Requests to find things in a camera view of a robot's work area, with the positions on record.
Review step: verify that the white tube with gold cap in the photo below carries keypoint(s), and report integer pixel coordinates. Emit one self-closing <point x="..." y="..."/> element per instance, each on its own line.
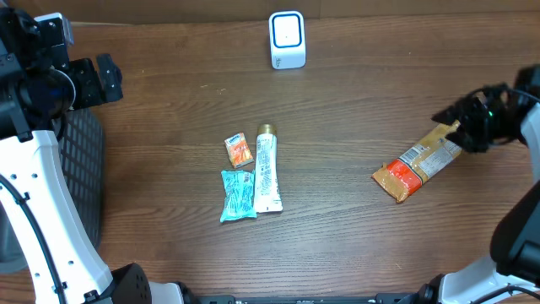
<point x="267" y="198"/>

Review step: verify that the orange tissue pack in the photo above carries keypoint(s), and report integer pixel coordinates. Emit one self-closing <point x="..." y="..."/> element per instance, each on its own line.
<point x="238" y="150"/>

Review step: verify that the grey plastic shopping basket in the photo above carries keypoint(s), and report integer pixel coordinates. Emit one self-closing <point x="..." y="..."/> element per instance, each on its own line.
<point x="82" y="156"/>

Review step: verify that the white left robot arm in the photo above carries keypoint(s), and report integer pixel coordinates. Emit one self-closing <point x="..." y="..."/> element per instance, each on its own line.
<point x="39" y="84"/>

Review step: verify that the orange spaghetti pasta package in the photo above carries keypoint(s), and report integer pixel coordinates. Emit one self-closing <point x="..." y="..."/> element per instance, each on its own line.
<point x="412" y="169"/>

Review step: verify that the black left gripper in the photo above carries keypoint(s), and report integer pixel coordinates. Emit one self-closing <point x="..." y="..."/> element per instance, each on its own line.
<point x="110" y="76"/>

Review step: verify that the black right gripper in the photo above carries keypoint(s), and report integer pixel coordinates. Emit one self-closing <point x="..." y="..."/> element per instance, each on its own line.
<point x="467" y="112"/>

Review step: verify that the teal tissue pack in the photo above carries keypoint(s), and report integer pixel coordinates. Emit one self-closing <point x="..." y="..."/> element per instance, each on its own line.
<point x="239" y="192"/>

